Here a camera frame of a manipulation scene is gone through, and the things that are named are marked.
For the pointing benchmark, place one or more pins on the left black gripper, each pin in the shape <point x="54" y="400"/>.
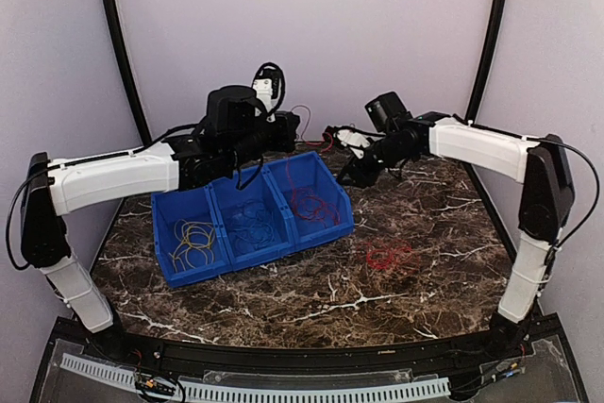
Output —
<point x="288" y="124"/>

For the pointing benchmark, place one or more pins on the black frame post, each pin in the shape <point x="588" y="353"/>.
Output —
<point x="486" y="59"/>
<point x="118" y="43"/>

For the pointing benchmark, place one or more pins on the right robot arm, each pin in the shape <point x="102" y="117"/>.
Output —
<point x="455" y="226"/>

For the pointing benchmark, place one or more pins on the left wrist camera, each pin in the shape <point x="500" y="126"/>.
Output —
<point x="237" y="109"/>

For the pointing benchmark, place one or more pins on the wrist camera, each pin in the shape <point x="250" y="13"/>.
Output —
<point x="387" y="112"/>
<point x="237" y="109"/>

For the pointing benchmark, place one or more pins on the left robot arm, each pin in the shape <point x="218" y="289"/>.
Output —
<point x="183" y="158"/>

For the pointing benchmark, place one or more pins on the left black frame post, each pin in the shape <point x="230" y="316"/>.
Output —
<point x="118" y="43"/>

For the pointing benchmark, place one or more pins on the white slotted cable duct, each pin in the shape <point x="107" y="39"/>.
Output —
<point x="190" y="390"/>

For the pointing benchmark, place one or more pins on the right black frame post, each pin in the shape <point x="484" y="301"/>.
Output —
<point x="486" y="59"/>

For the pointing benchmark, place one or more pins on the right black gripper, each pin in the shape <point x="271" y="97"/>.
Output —
<point x="364" y="176"/>

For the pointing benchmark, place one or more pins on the blue three-compartment plastic bin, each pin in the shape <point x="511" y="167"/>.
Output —
<point x="290" y="205"/>

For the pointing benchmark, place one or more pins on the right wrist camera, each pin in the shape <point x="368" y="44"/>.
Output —
<point x="387" y="112"/>

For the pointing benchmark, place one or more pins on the black front rail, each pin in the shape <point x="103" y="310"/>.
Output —
<point x="457" y="355"/>

